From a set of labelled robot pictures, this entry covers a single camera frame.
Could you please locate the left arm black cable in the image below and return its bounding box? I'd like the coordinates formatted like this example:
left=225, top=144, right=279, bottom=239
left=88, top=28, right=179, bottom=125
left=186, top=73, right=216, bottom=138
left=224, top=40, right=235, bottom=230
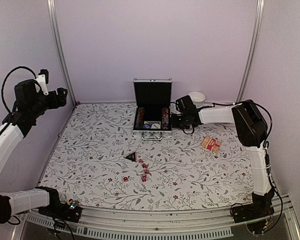
left=0, top=65, right=38, bottom=118

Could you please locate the right poker chip row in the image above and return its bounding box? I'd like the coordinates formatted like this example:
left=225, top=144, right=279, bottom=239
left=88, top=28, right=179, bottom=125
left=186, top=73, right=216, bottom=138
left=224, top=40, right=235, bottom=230
left=161, top=107, right=170, bottom=130

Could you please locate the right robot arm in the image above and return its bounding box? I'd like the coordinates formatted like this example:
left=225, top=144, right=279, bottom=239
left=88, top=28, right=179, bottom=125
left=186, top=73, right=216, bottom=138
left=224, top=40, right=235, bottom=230
left=170, top=95, right=275, bottom=218

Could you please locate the white dealer chip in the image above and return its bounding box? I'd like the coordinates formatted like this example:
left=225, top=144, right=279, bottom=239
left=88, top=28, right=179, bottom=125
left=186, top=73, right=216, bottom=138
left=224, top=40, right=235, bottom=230
left=151, top=123, right=161, bottom=129

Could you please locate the floral table cloth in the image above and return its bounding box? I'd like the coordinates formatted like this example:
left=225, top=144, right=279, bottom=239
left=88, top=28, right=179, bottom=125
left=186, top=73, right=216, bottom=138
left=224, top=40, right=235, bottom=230
left=40, top=103, right=254, bottom=211

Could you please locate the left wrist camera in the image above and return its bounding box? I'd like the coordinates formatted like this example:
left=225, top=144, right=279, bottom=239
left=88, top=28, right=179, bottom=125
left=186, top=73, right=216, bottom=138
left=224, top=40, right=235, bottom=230
left=35, top=69, right=49, bottom=96

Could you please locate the left poker chip row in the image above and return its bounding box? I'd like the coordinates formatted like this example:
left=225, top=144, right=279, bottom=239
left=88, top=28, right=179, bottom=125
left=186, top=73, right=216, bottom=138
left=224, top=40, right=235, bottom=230
left=135, top=107, right=145, bottom=129

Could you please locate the right aluminium frame post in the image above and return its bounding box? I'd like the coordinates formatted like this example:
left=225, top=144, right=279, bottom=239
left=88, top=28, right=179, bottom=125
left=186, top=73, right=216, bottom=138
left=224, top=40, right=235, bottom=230
left=236, top=0, right=265, bottom=102

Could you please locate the blue small blind chip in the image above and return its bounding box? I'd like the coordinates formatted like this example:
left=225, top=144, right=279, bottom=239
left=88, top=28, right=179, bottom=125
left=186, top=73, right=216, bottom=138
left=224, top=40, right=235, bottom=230
left=143, top=123, right=152, bottom=129

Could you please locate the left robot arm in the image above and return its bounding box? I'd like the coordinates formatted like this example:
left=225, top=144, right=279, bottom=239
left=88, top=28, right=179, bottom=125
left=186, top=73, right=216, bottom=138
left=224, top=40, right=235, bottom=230
left=0, top=79, right=68, bottom=224

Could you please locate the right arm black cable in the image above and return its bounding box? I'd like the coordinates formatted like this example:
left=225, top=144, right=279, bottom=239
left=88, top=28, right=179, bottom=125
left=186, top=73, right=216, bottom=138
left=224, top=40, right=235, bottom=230
left=212, top=101, right=284, bottom=233

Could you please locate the poker chip row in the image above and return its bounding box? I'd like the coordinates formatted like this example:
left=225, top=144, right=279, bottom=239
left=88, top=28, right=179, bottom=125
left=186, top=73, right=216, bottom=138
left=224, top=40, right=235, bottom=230
left=135, top=107, right=145, bottom=129
left=161, top=107, right=170, bottom=130

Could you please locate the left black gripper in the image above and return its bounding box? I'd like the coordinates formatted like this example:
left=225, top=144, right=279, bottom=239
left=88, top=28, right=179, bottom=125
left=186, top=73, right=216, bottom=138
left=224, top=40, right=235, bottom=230
left=30, top=86, right=68, bottom=118

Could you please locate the white bowl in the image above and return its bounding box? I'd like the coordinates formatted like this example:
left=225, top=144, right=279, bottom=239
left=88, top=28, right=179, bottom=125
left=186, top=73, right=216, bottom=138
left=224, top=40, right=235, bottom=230
left=187, top=91, right=206, bottom=107

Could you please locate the aluminium frame post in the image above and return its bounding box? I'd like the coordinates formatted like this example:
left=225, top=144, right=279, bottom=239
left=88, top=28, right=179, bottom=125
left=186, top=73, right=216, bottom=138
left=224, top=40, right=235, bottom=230
left=46, top=0, right=77, bottom=107
left=236, top=0, right=265, bottom=102

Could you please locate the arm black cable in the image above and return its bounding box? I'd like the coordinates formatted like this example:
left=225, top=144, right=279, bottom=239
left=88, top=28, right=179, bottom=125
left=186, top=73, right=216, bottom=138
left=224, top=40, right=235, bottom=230
left=0, top=65, right=38, bottom=118
left=212, top=101, right=284, bottom=233

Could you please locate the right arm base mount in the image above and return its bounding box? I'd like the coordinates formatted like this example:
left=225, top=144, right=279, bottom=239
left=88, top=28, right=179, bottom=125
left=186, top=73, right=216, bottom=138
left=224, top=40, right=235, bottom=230
left=229, top=198, right=275, bottom=223

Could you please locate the aluminium poker case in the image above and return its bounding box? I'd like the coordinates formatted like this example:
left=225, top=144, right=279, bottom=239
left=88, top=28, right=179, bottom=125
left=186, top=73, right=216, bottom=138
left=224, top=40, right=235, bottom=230
left=132, top=77, right=173, bottom=141

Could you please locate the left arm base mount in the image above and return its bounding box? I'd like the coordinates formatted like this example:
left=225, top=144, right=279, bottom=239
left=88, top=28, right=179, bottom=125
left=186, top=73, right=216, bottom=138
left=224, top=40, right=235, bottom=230
left=38, top=198, right=82, bottom=223

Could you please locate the left aluminium frame post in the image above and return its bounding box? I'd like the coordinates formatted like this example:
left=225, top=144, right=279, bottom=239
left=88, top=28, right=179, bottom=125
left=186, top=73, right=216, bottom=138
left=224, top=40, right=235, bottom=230
left=46, top=0, right=77, bottom=107

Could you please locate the blue playing card deck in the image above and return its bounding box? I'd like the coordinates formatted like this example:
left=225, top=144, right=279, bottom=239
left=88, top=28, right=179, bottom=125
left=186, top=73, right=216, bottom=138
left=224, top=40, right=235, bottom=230
left=143, top=121, right=161, bottom=125

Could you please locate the triangular all in button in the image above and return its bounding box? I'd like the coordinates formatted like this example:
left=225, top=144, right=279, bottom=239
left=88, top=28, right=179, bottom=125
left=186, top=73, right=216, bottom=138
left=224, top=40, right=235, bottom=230
left=124, top=151, right=137, bottom=162

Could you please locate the red playing card deck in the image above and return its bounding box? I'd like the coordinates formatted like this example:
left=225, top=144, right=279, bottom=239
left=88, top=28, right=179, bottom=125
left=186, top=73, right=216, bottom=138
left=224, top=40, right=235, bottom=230
left=201, top=136, right=222, bottom=154

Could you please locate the front aluminium rail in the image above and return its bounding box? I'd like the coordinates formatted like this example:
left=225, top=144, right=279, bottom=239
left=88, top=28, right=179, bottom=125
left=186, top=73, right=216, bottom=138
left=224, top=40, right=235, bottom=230
left=11, top=195, right=300, bottom=240

